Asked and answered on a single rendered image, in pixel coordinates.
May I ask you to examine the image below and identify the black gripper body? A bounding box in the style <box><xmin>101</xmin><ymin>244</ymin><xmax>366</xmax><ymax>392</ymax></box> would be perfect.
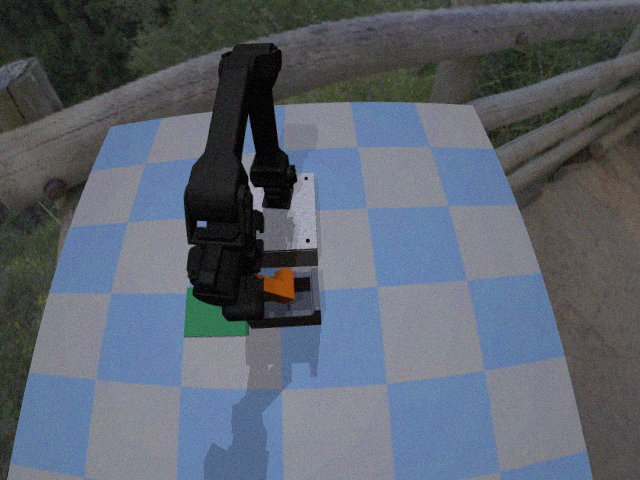
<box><xmin>222</xmin><ymin>210</ymin><xmax>265</xmax><ymax>321</ymax></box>

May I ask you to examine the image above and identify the orange l-shaped part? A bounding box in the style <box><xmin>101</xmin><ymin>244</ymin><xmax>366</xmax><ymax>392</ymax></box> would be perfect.
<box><xmin>254</xmin><ymin>268</ymin><xmax>294</xmax><ymax>304</ymax></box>

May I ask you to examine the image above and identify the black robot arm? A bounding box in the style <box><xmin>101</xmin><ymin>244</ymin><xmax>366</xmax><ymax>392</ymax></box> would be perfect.
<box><xmin>183</xmin><ymin>43</ymin><xmax>297</xmax><ymax>307</ymax></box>

